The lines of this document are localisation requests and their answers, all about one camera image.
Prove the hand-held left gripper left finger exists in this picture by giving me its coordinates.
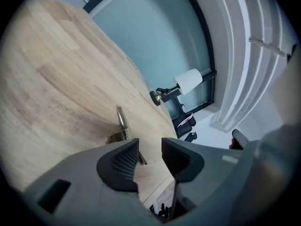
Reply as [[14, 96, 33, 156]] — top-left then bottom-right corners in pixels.
[[22, 137, 152, 226]]

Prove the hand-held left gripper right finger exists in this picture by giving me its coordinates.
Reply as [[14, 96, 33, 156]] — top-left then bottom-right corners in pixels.
[[161, 137, 250, 223]]

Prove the silver metal object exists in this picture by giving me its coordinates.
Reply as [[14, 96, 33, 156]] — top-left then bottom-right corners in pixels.
[[106, 105, 148, 166]]

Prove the red and white object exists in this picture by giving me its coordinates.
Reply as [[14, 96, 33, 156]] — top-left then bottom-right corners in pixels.
[[229, 129, 250, 150]]

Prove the black office chair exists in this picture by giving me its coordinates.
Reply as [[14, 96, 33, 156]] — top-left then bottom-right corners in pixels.
[[175, 111, 198, 143]]

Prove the table lamp with white shade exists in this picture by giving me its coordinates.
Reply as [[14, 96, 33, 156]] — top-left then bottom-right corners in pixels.
[[150, 68, 203, 106]]

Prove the pale wooden stick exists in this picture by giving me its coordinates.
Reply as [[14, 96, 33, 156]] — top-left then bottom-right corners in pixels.
[[248, 36, 286, 57]]

